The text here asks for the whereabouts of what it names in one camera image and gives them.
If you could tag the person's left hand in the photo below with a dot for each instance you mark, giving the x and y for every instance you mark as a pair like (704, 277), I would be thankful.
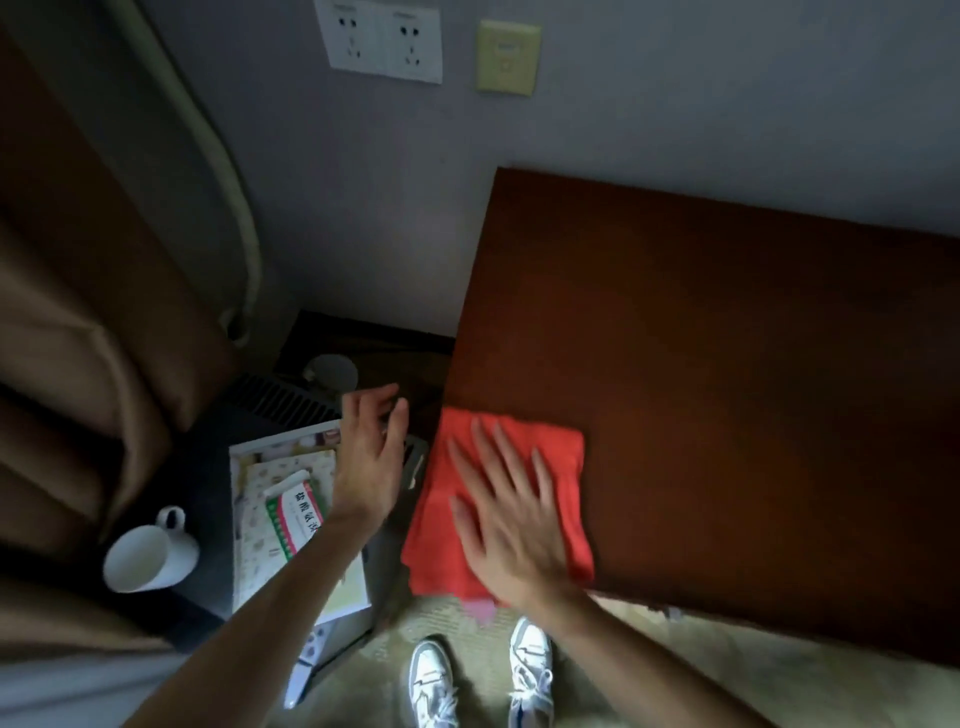
(371, 465)

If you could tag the person's right hand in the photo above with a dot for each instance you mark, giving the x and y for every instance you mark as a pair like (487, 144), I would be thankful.
(517, 532)

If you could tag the red cloth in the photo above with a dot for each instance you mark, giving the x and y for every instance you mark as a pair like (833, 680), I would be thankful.
(570, 480)

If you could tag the person's left forearm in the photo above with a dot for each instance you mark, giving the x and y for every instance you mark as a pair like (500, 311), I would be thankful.
(262, 630)

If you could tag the person's right forearm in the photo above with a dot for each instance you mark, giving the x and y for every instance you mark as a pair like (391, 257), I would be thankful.
(637, 667)

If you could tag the red green medicine box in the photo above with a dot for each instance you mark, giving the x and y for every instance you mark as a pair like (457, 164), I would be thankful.
(292, 517)

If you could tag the white round object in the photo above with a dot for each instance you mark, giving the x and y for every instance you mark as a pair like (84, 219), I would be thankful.
(330, 371)

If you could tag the dark side table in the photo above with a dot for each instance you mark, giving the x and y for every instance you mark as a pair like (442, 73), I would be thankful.
(390, 352)

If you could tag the white sneaker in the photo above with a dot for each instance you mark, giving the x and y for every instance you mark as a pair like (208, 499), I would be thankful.
(431, 686)
(531, 675)

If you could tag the black appliance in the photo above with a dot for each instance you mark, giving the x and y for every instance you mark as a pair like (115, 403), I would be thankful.
(210, 465)

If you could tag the white mug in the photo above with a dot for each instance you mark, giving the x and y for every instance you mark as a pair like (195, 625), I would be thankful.
(146, 559)

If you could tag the brown wooden table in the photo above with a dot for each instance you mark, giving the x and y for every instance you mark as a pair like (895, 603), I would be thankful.
(750, 375)

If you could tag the beige wall plate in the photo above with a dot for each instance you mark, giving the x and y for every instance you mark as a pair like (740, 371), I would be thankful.
(508, 56)

